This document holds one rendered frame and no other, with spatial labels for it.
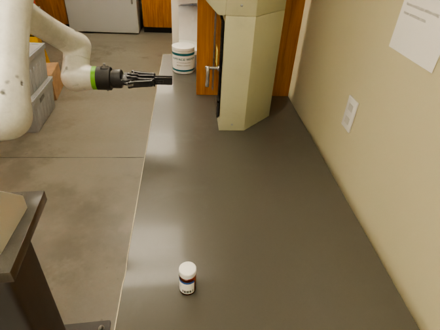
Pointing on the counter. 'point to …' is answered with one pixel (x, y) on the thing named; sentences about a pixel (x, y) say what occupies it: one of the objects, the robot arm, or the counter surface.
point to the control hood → (218, 6)
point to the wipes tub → (183, 57)
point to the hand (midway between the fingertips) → (163, 80)
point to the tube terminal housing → (249, 61)
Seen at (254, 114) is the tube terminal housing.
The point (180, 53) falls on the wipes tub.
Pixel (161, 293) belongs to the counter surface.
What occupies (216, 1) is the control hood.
